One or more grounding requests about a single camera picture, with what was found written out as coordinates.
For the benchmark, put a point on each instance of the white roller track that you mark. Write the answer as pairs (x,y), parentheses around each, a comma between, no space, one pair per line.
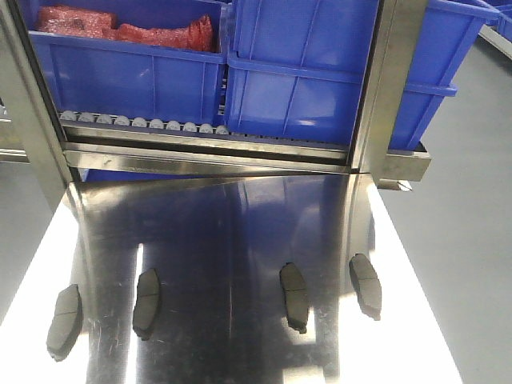
(122,120)

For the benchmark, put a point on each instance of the red foam bag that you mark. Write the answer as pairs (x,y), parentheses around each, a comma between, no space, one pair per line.
(198,35)
(73,21)

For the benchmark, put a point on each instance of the left red foam bag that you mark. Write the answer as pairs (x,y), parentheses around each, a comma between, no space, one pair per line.
(73,21)

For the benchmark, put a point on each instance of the blue plastic bin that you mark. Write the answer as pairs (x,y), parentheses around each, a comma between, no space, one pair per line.
(296,68)
(449,29)

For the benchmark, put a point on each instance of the middle blue plastic bin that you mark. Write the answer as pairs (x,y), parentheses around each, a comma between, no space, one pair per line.
(296,68)

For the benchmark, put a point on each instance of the grey brake pad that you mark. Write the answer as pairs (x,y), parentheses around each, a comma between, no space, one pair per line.
(147,304)
(296,299)
(367,286)
(66,323)

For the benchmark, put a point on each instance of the right red foam bag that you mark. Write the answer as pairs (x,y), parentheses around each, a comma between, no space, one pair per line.
(198,35)

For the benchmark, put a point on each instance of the blue bin with red bags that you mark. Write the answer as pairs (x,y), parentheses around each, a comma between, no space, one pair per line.
(132,79)

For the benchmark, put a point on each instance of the right blue plastic bin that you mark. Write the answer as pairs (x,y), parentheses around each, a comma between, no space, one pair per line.
(449,29)

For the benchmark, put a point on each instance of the stainless steel rack frame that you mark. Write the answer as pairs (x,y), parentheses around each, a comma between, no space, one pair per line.
(57,150)

